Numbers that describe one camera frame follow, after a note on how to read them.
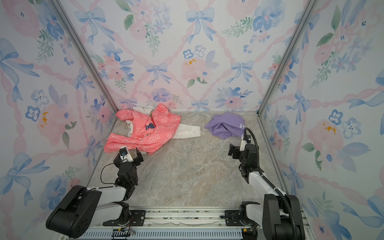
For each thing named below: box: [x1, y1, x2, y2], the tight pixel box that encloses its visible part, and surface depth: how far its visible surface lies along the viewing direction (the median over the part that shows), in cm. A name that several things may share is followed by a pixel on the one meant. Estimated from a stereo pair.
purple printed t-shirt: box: [204, 112, 246, 140], surface depth 108 cm
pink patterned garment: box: [103, 103, 181, 156], surface depth 100 cm
